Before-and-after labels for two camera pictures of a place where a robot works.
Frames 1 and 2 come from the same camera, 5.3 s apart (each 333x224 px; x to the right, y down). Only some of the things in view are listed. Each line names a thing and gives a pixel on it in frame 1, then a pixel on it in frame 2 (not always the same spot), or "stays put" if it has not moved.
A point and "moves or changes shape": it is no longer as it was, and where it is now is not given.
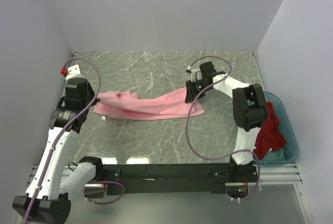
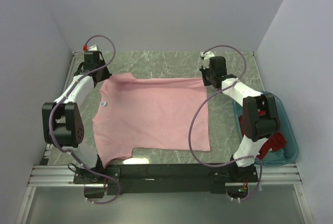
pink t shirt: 116,105 moves or changes shape
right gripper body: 191,92 → 206,78
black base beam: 169,178 stays put
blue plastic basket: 288,153 stays put
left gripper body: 88,100 → 101,75
